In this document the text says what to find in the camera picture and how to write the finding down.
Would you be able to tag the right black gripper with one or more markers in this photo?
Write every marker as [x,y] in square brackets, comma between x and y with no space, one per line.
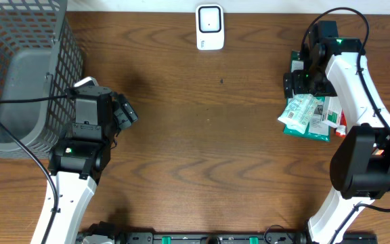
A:
[300,87]

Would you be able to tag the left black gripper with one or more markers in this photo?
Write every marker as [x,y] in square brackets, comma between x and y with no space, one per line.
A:
[124,112]

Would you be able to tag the light teal wipes packet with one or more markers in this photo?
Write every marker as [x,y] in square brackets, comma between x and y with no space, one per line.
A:
[302,113]

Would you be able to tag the white green carton box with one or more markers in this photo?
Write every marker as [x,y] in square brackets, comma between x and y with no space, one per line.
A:
[332,111]

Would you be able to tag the green white package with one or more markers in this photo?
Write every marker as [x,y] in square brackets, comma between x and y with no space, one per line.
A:
[316,130]

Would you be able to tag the orange red stick sachet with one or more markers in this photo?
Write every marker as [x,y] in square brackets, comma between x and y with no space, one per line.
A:
[341,130]

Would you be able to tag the orange small box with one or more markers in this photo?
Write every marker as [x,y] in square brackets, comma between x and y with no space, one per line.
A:
[378,152]

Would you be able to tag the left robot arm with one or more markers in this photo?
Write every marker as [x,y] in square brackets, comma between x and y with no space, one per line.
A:
[78,158]

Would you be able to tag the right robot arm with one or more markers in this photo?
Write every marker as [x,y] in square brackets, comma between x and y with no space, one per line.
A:
[336,67]

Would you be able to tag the white barcode scanner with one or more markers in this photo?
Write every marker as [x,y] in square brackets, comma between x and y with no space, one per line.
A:
[210,32]

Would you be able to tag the grey plastic mesh basket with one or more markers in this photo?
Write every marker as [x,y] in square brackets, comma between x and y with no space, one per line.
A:
[39,59]

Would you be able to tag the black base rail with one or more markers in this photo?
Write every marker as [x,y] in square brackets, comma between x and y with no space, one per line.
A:
[150,238]

